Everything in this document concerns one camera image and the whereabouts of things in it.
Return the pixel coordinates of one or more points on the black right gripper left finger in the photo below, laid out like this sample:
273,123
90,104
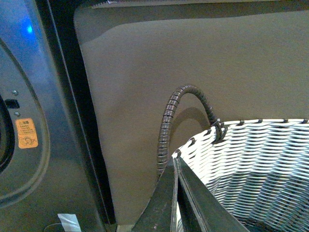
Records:
160,214

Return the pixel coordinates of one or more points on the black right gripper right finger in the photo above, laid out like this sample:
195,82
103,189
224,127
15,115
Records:
200,211

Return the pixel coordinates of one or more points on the grey front-load washing machine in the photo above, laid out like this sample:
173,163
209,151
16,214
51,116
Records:
42,76

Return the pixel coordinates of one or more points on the white woven laundry basket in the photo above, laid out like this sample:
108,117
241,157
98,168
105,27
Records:
259,171

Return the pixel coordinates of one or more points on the white tape piece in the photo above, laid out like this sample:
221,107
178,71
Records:
69,222

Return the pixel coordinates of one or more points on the orange warning sticker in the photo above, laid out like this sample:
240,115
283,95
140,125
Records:
26,133

